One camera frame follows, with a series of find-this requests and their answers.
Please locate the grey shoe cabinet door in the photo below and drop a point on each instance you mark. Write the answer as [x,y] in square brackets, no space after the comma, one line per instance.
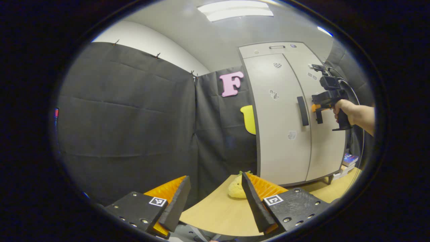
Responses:
[326,151]
[278,151]

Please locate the blue book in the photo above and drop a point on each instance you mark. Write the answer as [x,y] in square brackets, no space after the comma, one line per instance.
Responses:
[350,159]

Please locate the grey cabinet drawer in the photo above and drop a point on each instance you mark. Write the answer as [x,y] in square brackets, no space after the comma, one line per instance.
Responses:
[265,51]

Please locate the grey double-door shoe cabinet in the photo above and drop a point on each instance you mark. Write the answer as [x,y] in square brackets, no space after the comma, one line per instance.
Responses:
[330,178]

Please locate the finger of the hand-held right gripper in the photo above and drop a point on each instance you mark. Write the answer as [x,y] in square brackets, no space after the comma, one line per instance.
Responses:
[319,116]

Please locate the cream book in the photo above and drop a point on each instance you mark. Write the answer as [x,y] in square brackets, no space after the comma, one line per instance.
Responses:
[347,168]

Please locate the yellow plush toy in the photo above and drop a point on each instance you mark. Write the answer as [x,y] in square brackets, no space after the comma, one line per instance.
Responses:
[237,190]

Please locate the white book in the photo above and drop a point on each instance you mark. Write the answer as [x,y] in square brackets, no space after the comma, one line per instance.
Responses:
[340,174]

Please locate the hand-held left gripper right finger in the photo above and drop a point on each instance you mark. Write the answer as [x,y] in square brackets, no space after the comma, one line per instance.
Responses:
[257,205]

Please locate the large ceiling light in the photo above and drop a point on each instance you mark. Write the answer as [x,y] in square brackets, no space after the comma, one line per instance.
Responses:
[235,10]

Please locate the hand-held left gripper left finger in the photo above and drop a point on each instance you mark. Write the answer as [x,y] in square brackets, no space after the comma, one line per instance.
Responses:
[178,205]

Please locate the black backdrop cloth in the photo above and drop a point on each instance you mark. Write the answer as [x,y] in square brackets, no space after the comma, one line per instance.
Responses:
[127,117]

